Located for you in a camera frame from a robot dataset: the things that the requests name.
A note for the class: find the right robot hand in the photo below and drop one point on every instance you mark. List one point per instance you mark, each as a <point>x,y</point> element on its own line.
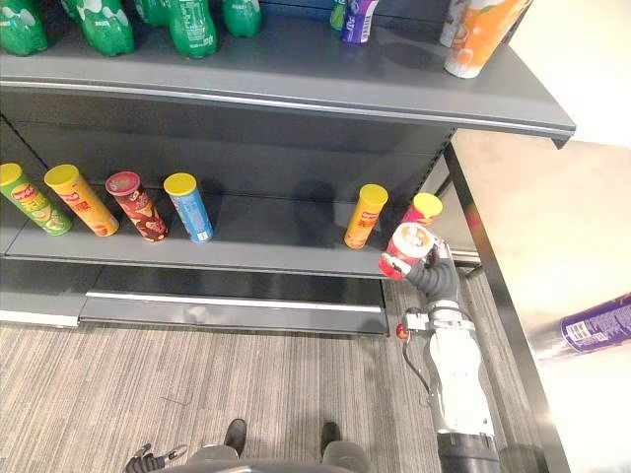
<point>435,280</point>

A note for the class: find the red chips can yellow lid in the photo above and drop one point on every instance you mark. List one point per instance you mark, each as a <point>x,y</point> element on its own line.
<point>423,209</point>

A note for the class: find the red chips can white lid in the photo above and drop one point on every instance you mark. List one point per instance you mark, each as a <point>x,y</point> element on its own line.
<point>408,246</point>

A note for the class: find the dark red chips can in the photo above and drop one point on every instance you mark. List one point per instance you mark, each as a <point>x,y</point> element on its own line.
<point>140,212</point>

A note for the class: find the left dark robot foot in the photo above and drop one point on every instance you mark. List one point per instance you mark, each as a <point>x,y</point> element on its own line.
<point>235,436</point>

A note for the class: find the dark grey shelf base board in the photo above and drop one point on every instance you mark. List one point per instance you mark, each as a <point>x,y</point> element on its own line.
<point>222,313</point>

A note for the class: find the purple gum bottle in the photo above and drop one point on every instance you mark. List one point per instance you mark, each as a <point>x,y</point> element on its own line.
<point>359,22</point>
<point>599,322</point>

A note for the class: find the dark robot foot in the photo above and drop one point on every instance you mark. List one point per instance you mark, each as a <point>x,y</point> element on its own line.
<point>235,436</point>
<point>331,437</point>

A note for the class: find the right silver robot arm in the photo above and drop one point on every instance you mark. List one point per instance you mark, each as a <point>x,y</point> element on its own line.
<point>458,374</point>

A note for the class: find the green chips can yellow lid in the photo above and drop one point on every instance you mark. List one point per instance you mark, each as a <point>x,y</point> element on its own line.
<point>37,207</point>

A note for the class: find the left silver robot leg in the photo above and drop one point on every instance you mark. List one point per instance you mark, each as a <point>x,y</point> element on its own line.
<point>212,455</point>

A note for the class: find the right silver robot leg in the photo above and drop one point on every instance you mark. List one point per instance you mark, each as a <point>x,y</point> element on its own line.
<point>347,455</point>

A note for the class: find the blue chips can yellow lid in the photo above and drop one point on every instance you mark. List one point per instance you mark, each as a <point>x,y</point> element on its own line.
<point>192,212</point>

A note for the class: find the green gum bottle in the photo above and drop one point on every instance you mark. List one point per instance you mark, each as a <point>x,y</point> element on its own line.
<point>336,12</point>

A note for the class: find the silver robot leg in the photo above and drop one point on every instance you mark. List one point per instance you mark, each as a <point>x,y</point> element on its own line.
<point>212,455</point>
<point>347,455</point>

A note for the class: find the right dark robot foot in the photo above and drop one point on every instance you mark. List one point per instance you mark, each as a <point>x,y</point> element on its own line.
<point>331,437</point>

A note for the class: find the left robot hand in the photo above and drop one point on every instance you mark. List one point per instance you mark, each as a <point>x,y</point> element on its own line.
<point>148,462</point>

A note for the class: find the green soda bottle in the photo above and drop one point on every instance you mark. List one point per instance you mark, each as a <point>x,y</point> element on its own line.
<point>106,27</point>
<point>150,11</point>
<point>22,27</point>
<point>242,17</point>
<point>193,29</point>

